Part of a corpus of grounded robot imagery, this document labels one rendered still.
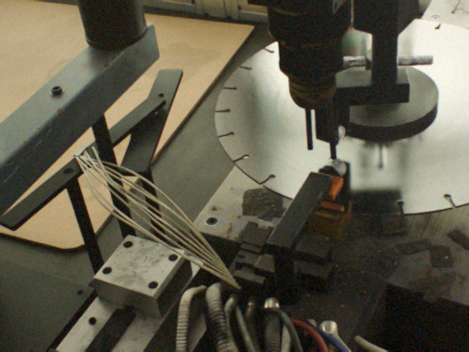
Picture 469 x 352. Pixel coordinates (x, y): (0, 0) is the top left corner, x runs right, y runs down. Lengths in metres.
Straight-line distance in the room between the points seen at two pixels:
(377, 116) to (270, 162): 0.11
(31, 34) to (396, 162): 0.89
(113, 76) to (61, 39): 0.70
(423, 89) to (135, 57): 0.28
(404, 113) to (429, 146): 0.04
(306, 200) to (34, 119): 0.23
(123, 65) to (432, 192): 0.30
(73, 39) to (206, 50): 0.25
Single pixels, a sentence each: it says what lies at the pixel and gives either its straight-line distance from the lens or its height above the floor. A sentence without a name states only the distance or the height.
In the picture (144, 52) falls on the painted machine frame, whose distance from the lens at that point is 0.74.
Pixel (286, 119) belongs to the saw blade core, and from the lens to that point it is 0.75.
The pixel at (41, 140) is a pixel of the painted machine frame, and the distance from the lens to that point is 0.64.
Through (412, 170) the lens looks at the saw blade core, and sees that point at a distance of 0.69.
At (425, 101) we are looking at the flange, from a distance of 0.76.
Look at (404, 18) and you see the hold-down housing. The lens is 0.62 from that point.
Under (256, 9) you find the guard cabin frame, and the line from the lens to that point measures 1.34.
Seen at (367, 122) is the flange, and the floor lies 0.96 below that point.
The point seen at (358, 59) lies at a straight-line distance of 0.75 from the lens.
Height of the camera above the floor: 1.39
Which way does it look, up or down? 39 degrees down
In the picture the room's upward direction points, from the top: 8 degrees counter-clockwise
